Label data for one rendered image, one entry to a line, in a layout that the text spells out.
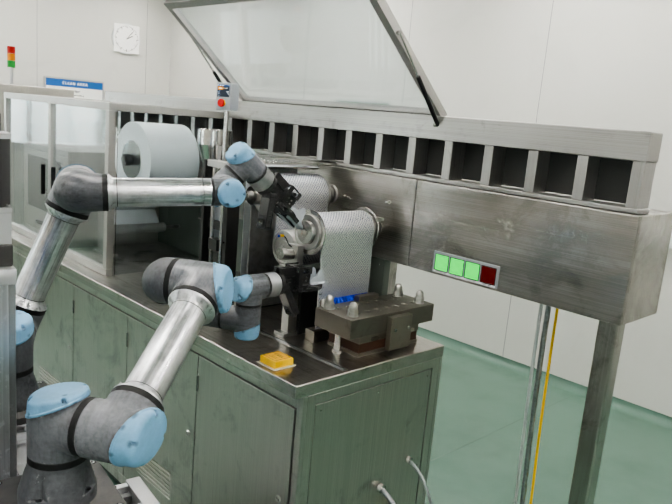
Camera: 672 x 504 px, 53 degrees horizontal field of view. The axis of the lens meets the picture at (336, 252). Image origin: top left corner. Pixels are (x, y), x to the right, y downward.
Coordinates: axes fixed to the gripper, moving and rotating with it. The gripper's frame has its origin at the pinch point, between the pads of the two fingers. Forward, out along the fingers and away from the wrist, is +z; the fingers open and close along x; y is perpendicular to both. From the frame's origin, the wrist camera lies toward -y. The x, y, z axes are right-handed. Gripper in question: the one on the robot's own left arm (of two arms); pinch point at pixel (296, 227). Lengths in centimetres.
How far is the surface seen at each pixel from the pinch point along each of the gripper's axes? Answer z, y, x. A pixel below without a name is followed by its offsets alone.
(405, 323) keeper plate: 35.4, -5.9, -29.6
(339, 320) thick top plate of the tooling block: 15.9, -18.8, -22.6
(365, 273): 30.0, 4.4, -7.8
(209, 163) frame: -17.1, 7.0, 38.2
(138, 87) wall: 147, 187, 548
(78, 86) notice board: 98, 139, 547
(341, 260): 17.1, 0.9, -7.8
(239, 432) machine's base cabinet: 23, -62, -6
